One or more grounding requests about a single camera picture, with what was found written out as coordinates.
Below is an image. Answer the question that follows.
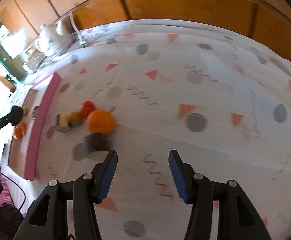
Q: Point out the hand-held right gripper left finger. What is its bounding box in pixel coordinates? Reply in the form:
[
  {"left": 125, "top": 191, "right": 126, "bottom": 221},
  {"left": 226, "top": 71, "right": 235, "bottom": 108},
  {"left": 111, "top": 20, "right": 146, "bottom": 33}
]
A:
[{"left": 14, "top": 150, "right": 118, "bottom": 240}]

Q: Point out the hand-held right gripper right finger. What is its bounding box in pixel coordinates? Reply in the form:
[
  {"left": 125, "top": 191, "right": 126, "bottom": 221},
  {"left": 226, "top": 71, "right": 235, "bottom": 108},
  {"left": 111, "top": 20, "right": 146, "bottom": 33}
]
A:
[{"left": 168, "top": 150, "right": 272, "bottom": 240}]

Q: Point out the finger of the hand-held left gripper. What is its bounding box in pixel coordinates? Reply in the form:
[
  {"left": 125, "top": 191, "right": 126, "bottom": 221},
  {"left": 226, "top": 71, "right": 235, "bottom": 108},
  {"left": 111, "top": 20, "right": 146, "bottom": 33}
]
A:
[{"left": 0, "top": 105, "right": 24, "bottom": 143}]

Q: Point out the orange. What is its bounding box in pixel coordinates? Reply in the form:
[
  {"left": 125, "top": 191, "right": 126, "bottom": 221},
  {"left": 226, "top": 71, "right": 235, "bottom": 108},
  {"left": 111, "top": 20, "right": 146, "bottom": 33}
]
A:
[
  {"left": 86, "top": 109, "right": 116, "bottom": 135},
  {"left": 13, "top": 122, "right": 26, "bottom": 140}
]

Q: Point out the pink cardboard box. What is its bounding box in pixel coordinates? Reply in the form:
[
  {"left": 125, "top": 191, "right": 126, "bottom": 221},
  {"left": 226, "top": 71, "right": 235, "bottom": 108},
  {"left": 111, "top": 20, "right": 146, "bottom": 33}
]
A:
[{"left": 8, "top": 72, "right": 61, "bottom": 180}]

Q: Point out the small red tomato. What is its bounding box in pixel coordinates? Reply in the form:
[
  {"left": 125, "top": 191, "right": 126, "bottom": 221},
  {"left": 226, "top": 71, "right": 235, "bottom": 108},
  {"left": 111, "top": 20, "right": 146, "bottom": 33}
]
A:
[{"left": 79, "top": 101, "right": 96, "bottom": 118}]

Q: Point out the pink cloth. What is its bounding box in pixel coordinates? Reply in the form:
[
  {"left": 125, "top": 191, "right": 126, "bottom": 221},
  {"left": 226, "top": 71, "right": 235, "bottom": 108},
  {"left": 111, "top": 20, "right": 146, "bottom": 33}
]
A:
[{"left": 0, "top": 174, "right": 14, "bottom": 233}]

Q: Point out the dark cloth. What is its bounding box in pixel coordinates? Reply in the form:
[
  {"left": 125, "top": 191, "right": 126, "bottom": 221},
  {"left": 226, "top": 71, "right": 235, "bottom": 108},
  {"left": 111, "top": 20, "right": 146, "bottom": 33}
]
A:
[{"left": 0, "top": 202, "right": 24, "bottom": 240}]

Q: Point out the patterned white tablecloth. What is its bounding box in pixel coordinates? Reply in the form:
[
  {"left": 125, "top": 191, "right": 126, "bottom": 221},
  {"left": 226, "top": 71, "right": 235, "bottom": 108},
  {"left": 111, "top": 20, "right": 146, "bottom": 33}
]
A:
[{"left": 0, "top": 20, "right": 291, "bottom": 240}]

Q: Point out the silver ornate tissue box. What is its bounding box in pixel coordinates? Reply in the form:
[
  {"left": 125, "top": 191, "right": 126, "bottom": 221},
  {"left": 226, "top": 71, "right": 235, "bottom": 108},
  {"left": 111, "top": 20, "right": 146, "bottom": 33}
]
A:
[{"left": 23, "top": 50, "right": 44, "bottom": 73}]

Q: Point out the wooden door with glass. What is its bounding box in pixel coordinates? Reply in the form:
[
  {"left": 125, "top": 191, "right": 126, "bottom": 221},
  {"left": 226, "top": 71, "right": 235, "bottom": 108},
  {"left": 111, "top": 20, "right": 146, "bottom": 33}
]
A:
[{"left": 0, "top": 12, "right": 29, "bottom": 80}]

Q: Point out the white floral ceramic kettle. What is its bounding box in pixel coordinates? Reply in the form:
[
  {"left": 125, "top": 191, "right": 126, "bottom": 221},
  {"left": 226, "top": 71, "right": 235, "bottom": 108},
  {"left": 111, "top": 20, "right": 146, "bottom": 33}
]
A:
[{"left": 34, "top": 19, "right": 69, "bottom": 55}]

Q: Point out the black cable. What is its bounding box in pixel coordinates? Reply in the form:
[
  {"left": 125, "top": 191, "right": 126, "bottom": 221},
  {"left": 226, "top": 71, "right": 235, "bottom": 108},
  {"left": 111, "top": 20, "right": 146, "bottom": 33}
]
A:
[{"left": 0, "top": 172, "right": 27, "bottom": 215}]

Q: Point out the white power cable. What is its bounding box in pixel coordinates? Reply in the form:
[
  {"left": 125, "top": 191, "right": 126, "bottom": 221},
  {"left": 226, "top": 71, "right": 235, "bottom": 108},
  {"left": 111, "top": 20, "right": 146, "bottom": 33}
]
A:
[{"left": 69, "top": 11, "right": 88, "bottom": 47}]

